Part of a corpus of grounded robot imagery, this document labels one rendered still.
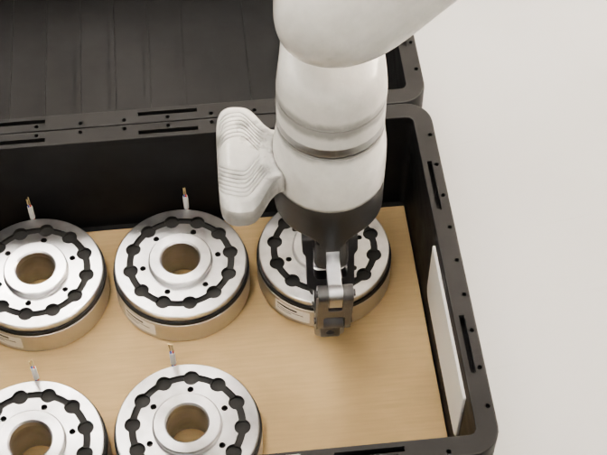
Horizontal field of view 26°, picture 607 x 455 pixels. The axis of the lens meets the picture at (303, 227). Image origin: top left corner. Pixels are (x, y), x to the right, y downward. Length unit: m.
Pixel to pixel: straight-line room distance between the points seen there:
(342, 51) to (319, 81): 0.07
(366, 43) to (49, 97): 0.50
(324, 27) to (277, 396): 0.35
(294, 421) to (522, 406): 0.25
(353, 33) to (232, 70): 0.46
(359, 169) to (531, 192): 0.45
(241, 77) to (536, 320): 0.34
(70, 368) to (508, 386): 0.38
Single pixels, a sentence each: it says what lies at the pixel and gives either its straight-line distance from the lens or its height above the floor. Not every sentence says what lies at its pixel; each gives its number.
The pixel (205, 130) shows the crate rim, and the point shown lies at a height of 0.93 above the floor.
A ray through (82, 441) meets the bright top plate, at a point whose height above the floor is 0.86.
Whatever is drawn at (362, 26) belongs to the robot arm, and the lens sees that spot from 0.72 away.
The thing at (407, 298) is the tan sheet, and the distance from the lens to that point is 1.02.
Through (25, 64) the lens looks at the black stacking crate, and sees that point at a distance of 1.21.
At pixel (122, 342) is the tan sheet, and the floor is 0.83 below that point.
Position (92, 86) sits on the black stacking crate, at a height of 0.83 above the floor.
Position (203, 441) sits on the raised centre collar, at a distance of 0.92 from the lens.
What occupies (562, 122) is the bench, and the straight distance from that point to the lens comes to 1.33.
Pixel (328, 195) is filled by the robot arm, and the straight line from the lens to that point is 0.85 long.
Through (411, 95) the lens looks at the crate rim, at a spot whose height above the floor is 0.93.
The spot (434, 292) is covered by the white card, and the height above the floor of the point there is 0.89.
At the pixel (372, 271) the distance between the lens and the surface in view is 1.00.
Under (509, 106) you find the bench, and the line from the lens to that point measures 1.33.
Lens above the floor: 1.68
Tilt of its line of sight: 53 degrees down
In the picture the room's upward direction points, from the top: straight up
